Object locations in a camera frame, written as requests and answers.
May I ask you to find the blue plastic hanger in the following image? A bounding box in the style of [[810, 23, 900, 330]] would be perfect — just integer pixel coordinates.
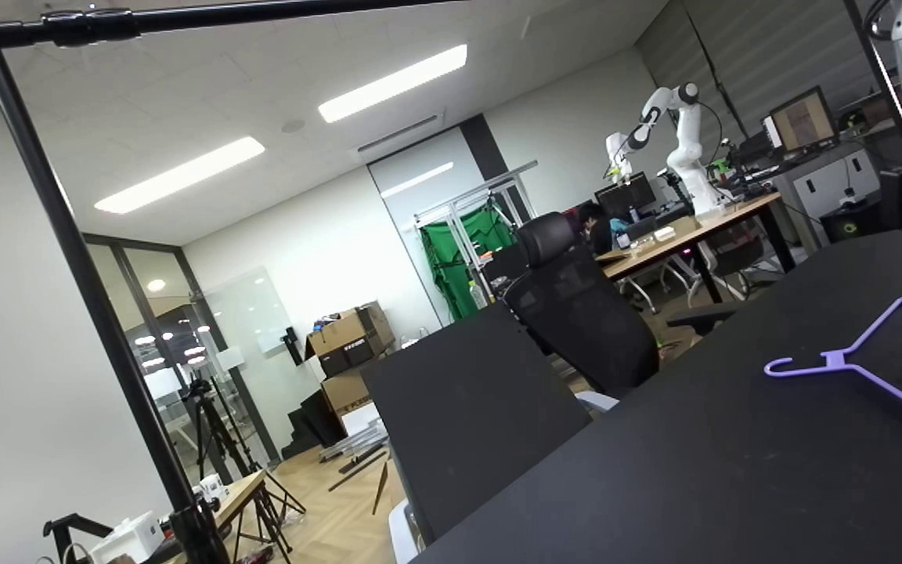
[[763, 295, 902, 434]]

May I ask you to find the black box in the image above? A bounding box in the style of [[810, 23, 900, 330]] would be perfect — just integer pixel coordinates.
[[819, 199, 887, 244]]

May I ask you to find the white cabinet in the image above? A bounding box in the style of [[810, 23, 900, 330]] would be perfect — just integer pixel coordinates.
[[770, 144, 884, 253]]

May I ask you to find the monitor with lit screen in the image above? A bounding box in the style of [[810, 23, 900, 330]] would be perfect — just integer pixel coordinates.
[[764, 85, 841, 156]]

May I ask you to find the wooden desk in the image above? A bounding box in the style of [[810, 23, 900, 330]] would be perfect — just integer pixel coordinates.
[[597, 192, 798, 305]]

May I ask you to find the black monitor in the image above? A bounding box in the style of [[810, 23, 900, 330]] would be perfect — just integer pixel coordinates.
[[594, 172, 658, 222]]

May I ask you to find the small white background robot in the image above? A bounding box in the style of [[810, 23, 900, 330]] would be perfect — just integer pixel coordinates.
[[604, 131, 637, 186]]

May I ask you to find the person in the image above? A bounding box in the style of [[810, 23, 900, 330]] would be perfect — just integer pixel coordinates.
[[576, 202, 618, 257]]

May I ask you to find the black office chair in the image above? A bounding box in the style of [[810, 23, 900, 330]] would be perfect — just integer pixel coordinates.
[[501, 211, 740, 398]]

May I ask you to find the green cloth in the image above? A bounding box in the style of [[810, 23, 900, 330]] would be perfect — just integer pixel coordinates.
[[420, 205, 516, 323]]

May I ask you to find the black board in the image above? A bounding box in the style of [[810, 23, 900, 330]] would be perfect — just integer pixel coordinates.
[[360, 302, 594, 546]]

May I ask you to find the ceiling light panel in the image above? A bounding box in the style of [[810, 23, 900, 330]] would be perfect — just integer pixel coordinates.
[[317, 44, 469, 125], [94, 136, 266, 215]]

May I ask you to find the stack of cardboard boxes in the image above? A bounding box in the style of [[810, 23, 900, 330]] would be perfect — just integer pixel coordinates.
[[305, 301, 397, 418]]

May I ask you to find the glass whiteboard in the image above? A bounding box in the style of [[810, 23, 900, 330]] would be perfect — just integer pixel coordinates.
[[202, 266, 297, 355]]

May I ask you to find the small wooden table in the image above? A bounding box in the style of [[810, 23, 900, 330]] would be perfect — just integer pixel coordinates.
[[200, 469, 272, 564]]

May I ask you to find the black rack rod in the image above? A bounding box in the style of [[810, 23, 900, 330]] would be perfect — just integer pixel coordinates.
[[0, 0, 467, 52]]

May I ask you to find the white box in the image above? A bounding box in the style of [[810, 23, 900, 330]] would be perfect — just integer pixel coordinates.
[[89, 512, 167, 564]]

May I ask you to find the stand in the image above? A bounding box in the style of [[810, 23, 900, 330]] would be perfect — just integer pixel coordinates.
[[41, 512, 117, 564]]

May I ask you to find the aluminium frame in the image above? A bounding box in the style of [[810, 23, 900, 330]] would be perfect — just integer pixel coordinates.
[[413, 160, 539, 324]]

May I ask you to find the camera on tripod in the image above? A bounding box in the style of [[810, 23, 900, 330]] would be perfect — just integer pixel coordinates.
[[179, 378, 308, 564]]

